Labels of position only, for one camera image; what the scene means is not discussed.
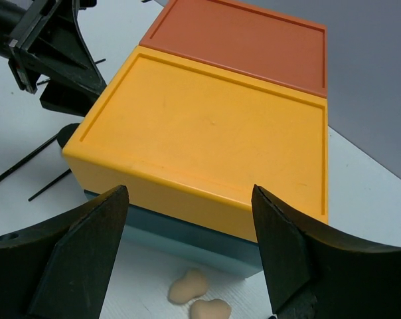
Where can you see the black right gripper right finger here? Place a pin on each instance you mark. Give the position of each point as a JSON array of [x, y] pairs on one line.
[[313, 270]]

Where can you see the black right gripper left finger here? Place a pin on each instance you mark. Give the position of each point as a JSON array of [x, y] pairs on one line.
[[61, 267]]

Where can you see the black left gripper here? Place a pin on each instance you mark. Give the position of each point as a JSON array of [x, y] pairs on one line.
[[48, 41]]

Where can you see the beige makeup sponge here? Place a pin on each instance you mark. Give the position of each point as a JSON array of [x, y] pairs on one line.
[[210, 309], [191, 285]]

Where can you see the long black makeup pencil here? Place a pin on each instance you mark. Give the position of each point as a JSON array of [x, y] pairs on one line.
[[27, 158]]

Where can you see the thin black makeup brush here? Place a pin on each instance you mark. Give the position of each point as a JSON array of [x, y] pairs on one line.
[[50, 184]]

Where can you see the black round compact jar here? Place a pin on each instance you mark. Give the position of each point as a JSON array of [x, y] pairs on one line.
[[66, 133]]

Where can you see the light blue drawer box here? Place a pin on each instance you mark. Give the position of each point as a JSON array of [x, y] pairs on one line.
[[193, 242]]

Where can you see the yellow drawer box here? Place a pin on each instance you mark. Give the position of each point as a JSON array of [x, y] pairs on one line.
[[190, 141]]

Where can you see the orange drawer box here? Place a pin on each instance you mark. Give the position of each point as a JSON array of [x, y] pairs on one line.
[[246, 39]]

